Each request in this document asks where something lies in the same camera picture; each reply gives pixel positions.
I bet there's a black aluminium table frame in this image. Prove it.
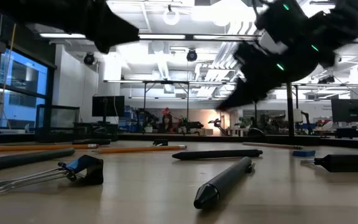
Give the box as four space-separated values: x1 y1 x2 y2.
0 133 358 151

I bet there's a dark framed window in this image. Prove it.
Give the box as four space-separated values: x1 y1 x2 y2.
0 46 55 134

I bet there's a blue eraser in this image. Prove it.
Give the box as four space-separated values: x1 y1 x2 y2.
292 149 316 157

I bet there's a black pen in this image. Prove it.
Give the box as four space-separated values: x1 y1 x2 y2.
172 149 264 161
193 156 256 210
71 138 112 146
0 147 76 174

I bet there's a person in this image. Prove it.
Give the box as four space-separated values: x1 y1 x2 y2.
158 113 175 134

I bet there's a black metal rig frame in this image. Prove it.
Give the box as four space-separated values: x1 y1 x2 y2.
141 80 191 133

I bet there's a white ring light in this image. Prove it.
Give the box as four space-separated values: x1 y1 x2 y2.
162 4 181 26

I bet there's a black monitor on stand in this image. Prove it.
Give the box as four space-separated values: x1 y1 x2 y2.
91 95 126 124
331 98 358 123

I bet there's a natural wood pencil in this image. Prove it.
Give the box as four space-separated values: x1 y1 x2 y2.
242 142 304 151

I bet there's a black ceiling spotlight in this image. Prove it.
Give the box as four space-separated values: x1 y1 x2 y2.
186 49 198 63
83 52 96 66

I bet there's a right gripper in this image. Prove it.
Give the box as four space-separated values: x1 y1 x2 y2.
216 40 291 111

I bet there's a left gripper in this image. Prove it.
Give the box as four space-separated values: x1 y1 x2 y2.
73 0 140 54

